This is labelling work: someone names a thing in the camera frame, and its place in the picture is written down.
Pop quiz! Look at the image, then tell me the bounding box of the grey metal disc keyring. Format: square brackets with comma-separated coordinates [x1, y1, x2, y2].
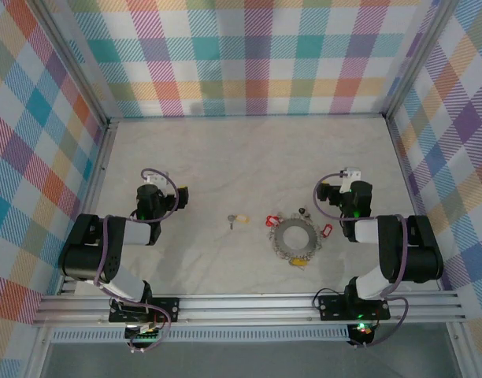
[269, 214, 324, 264]

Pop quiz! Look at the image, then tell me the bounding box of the controller board with lights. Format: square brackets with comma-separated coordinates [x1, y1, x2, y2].
[349, 321, 375, 344]

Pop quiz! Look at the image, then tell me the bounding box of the green terminal controller board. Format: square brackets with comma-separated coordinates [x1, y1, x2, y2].
[124, 322, 163, 343]

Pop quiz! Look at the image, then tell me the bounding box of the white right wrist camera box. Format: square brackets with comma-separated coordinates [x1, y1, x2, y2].
[339, 167, 362, 194]

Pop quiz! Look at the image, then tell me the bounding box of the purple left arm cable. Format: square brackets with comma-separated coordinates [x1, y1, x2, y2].
[93, 168, 183, 354]

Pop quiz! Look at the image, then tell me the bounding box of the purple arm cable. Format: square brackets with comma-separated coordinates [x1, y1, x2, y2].
[93, 168, 183, 354]
[312, 172, 410, 350]

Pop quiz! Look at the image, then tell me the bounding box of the aluminium side rail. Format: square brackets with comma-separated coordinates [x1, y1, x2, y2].
[386, 117, 423, 217]
[57, 120, 122, 295]

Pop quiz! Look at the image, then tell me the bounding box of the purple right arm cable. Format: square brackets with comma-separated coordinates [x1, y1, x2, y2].
[312, 172, 410, 350]

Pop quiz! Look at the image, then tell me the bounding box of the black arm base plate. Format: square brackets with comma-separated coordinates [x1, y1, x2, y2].
[109, 298, 181, 324]
[318, 295, 391, 321]

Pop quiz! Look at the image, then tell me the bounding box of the aluminium wall rail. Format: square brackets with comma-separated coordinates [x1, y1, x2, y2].
[109, 114, 387, 121]

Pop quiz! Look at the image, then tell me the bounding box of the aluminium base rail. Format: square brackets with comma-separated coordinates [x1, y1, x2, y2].
[35, 291, 469, 328]

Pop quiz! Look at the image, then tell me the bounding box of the aluminium corner post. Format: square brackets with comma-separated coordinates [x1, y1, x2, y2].
[32, 0, 120, 127]
[382, 0, 465, 119]

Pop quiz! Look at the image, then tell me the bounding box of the grey slotted cable duct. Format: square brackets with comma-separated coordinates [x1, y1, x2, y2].
[51, 329, 350, 343]

